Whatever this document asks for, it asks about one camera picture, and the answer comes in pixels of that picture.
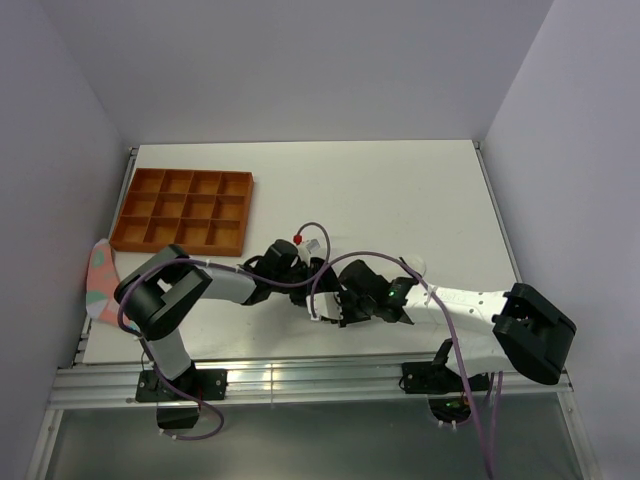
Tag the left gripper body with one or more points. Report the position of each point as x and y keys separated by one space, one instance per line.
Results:
x=296 y=274

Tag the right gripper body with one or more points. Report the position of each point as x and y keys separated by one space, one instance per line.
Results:
x=355 y=309

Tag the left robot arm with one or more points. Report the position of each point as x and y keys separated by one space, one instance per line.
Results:
x=154 y=300

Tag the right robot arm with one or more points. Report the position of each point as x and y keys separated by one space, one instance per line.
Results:
x=489 y=331

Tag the orange compartment tray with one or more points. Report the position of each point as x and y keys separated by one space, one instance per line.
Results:
x=205 y=212

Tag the pink patterned sock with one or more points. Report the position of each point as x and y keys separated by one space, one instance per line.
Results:
x=101 y=282

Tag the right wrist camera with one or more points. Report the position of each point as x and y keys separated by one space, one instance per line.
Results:
x=324 y=306

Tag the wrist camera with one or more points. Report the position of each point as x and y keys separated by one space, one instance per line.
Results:
x=324 y=306
x=306 y=247

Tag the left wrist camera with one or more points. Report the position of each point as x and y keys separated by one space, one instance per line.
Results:
x=306 y=247

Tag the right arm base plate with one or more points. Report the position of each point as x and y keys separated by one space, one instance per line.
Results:
x=429 y=378

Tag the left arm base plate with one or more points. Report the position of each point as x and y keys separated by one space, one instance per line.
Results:
x=205 y=384

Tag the black cable clamp block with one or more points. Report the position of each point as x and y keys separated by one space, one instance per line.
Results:
x=177 y=418

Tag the aluminium rail frame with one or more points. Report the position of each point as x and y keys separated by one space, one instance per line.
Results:
x=305 y=380

